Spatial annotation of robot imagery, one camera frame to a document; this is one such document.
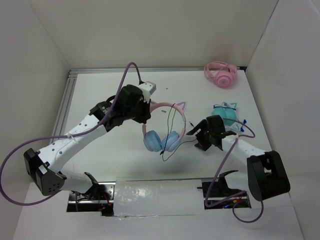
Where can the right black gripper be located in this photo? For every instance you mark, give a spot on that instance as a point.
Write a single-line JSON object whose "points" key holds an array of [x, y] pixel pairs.
{"points": [[202, 125]]}

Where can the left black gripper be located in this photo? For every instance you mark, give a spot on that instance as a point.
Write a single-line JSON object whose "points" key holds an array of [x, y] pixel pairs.
{"points": [[146, 113]]}

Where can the pink blue cat-ear headphones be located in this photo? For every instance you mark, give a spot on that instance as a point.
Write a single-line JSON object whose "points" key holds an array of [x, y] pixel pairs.
{"points": [[160, 143]]}

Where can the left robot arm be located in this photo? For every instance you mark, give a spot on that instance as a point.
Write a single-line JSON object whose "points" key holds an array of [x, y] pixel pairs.
{"points": [[45, 165]]}

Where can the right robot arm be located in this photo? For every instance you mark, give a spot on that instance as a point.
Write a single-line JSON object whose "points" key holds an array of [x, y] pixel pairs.
{"points": [[265, 176]]}

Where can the pink round headphones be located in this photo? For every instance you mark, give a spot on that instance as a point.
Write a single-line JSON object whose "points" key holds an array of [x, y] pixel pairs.
{"points": [[221, 73]]}

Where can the shiny foil sheet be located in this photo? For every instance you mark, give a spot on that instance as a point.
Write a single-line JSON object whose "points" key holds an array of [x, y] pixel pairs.
{"points": [[158, 198]]}

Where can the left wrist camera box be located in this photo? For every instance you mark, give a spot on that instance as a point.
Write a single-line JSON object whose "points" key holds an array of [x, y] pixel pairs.
{"points": [[147, 88]]}

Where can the aluminium frame rail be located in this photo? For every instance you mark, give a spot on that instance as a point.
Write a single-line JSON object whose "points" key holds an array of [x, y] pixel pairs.
{"points": [[87, 87]]}

